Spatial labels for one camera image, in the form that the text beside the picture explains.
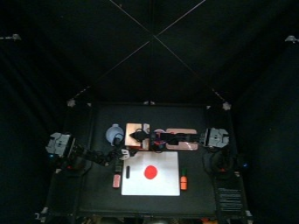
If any white printed label sheet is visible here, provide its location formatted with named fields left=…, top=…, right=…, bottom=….
left=216, top=186, right=245, bottom=218

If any light blue bowl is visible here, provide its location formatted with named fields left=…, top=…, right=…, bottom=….
left=105, top=123, right=126, bottom=144

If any red flat dough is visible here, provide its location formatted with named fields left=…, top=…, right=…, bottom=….
left=143, top=164, right=158, bottom=180

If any pink tray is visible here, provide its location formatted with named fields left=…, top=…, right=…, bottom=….
left=164, top=128, right=200, bottom=151

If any thin crossed cord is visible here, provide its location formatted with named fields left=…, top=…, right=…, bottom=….
left=73, top=0, right=208, bottom=99
left=106, top=0, right=226, bottom=103

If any orange toy carrot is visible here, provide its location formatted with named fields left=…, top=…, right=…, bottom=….
left=178, top=168, right=189, bottom=192

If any wooden drawer box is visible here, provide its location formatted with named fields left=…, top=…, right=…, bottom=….
left=123, top=122, right=152, bottom=151

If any white cutting board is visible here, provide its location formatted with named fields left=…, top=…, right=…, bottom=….
left=119, top=150, right=182, bottom=197

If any pink rectangular block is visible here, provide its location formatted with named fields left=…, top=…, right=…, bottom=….
left=111, top=173, right=121, bottom=189

